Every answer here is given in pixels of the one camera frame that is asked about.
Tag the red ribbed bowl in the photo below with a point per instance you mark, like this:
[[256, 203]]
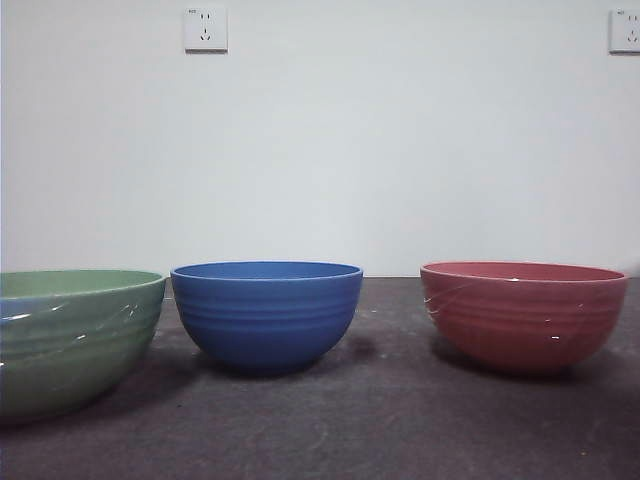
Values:
[[525, 325]]

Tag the green ribbed bowl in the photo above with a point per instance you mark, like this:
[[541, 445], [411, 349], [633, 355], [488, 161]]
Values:
[[70, 350]]

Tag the blue ribbed bowl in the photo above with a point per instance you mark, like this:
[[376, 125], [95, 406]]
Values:
[[267, 325]]

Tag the white wall socket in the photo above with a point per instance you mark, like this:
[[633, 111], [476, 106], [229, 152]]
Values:
[[206, 29], [626, 31]]

